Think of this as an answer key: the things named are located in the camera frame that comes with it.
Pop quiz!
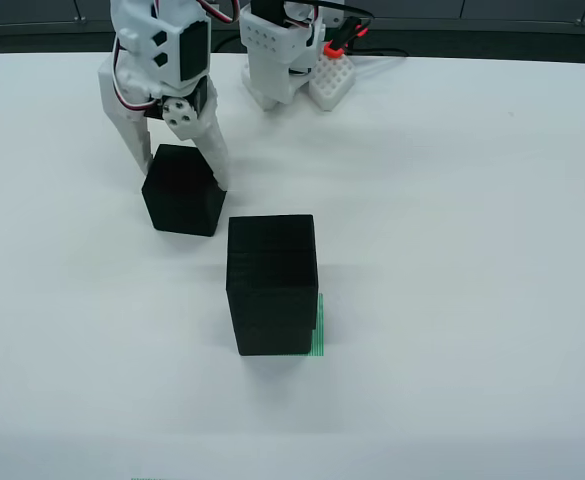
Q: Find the black cable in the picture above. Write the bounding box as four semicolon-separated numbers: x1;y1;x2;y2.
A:
280;0;409;57

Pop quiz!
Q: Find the green striped tape square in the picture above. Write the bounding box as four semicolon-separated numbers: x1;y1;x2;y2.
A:
310;292;326;358

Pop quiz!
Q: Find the orange black clamp handle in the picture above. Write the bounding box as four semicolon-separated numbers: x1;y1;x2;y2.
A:
323;16;369;57

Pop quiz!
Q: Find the red white black servo wire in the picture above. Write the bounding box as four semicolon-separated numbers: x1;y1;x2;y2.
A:
110;34;161;110
193;0;239;24

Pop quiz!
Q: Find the black cube with seam lines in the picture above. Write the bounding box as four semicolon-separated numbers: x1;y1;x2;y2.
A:
226;214;321;324

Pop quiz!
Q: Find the white perforated table clamp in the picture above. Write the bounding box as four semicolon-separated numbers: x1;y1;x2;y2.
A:
308;51;357;112

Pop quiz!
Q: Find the black cube with scuffed face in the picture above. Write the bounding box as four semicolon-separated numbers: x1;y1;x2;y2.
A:
229;318;319;358

